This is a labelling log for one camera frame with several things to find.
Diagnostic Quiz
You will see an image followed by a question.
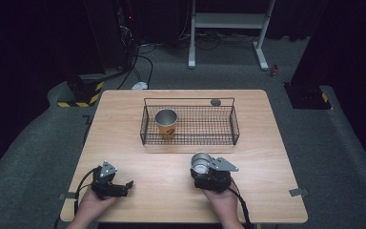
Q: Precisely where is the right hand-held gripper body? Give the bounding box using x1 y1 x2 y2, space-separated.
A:
192 156 240 194

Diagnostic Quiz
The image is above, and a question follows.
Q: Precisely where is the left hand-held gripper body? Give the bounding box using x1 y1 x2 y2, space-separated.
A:
91 160 131 201

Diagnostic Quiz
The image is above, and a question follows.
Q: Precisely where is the short silver metal cup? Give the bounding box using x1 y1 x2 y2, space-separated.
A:
191 152 214 176

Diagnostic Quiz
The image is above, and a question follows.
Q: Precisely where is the black wire basket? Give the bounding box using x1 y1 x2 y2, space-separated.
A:
139 96 241 147

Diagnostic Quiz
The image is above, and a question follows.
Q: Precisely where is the orange-base metal cup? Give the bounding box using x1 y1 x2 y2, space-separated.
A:
154 108 179 141

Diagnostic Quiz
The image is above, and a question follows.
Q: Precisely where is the person's right hand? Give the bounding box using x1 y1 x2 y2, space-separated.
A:
201 178 243 223

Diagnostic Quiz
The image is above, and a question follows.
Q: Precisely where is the person's left hand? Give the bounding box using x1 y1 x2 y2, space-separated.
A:
77 188 120 223

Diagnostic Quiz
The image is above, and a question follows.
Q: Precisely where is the grey tape strip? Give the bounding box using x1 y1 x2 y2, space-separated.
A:
58 191 80 200
288 187 310 198

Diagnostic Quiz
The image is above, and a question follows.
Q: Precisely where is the black yellow striped base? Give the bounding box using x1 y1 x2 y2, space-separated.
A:
56 73 106 109
283 81 335 111

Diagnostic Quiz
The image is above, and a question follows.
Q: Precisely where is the white power adapter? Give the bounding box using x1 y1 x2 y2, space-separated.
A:
131 81 149 91

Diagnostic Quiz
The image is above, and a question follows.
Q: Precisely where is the white metal stand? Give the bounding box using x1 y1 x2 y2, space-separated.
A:
187 0 276 72

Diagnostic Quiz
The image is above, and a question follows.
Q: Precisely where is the dark equipment rack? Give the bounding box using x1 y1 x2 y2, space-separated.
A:
106 0 141 73

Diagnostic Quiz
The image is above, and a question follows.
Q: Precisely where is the left hand-held gripper cable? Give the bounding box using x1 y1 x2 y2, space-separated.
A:
73 167 101 218

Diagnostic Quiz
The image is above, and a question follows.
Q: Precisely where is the hand-held gripper cable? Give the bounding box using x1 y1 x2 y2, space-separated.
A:
73 167 101 218
228 186 254 229

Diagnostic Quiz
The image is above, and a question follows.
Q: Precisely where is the right hand-held gripper cable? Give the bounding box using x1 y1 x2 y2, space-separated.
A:
228 186 254 229

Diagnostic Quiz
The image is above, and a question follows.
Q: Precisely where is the black floor cable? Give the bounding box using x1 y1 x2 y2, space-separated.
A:
116 43 157 91

